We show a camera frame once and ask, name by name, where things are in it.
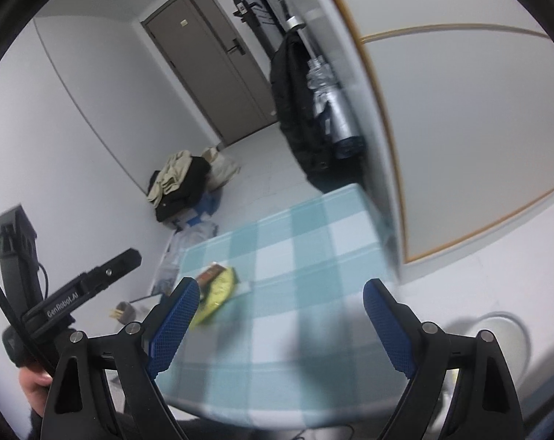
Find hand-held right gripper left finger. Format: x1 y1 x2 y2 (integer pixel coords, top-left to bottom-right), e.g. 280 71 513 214
38 276 201 440

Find beige clothing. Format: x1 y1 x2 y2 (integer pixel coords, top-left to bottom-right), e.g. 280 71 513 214
146 150 195 209

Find clear plastic bags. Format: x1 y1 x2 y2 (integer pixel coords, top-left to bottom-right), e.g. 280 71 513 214
151 222 218 294

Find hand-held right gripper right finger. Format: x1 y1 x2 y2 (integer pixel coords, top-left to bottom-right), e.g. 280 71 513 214
363 277 525 440

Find checked teal tablecloth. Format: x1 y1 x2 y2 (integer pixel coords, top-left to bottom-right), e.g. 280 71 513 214
158 183 408 427

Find grey cup with sticks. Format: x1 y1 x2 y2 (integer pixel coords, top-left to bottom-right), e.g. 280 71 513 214
109 301 135 324

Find person's left hand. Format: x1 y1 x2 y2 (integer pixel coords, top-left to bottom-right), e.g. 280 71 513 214
19 367 53 418

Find silver folded umbrella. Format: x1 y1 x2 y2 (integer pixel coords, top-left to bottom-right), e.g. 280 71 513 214
281 0 364 159

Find black metal door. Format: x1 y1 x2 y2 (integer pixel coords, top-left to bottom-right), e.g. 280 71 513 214
213 0 287 56

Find foil snack bag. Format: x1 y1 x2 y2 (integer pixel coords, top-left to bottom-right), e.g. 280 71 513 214
187 266 241 326

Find black bag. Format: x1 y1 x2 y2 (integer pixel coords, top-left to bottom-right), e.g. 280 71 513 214
148 157 212 221

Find blue box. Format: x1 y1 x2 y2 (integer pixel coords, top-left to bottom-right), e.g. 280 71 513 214
187 192 220 227

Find white round trash bin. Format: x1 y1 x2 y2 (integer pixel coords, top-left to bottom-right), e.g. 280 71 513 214
442 312 531 418

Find white cabinet with gold trim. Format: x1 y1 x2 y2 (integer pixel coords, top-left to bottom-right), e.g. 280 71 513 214
309 0 554 267

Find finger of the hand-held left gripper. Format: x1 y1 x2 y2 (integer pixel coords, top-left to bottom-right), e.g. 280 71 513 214
80 247 142 293

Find brown foil wrapper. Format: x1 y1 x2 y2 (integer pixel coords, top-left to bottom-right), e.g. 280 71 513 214
195 263 225 287

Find grey brown door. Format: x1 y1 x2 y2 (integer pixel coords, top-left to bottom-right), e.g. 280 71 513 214
140 0 278 147

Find beige cloth bag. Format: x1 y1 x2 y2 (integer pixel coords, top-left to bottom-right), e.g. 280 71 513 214
201 147 242 191

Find black jacket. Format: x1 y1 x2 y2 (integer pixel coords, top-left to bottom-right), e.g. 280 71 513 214
270 32 364 193

